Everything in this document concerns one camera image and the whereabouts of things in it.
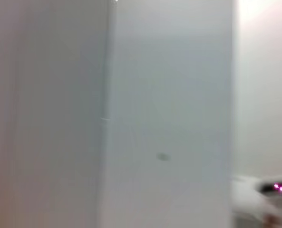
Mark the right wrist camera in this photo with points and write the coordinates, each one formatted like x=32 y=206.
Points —
x=250 y=197

